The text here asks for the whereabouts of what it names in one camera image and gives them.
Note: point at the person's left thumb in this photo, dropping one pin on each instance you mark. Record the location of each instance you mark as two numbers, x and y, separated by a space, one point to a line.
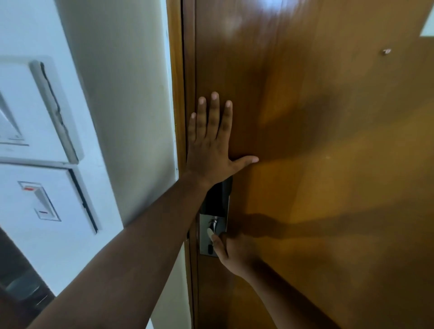
244 161

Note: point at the white sign on door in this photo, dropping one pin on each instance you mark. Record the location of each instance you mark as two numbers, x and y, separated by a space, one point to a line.
428 24

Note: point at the small metal door stud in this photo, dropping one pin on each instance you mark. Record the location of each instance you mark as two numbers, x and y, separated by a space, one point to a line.
386 51

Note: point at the person's left middle finger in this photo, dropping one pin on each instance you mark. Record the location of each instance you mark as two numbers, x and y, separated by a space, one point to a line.
213 113

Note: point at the person's right forearm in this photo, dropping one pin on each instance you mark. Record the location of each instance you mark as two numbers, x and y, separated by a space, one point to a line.
288 298

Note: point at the person's left hand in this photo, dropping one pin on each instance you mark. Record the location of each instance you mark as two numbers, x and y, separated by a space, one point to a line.
207 156

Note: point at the brown wooden door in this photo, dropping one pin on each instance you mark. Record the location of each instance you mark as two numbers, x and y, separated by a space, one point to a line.
332 176

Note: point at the person's right thumb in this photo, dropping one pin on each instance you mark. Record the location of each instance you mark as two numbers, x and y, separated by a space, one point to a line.
215 243

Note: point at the person's left little finger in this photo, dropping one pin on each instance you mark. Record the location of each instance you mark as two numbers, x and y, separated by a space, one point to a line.
192 127

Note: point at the person's right hand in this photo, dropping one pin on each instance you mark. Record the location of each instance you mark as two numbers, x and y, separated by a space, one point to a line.
237 252

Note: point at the person's left forearm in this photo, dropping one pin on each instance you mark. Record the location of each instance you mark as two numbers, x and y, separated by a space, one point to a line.
129 257

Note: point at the brown wooden door frame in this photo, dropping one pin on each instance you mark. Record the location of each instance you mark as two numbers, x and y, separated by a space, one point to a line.
181 84

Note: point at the large white switch panel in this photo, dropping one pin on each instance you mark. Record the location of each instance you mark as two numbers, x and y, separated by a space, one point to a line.
34 112

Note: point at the black and silver door lock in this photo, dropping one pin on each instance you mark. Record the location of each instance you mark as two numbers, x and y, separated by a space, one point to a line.
217 201

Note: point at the white switch panel red mark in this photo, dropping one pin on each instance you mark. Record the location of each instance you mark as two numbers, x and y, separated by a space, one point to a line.
44 200

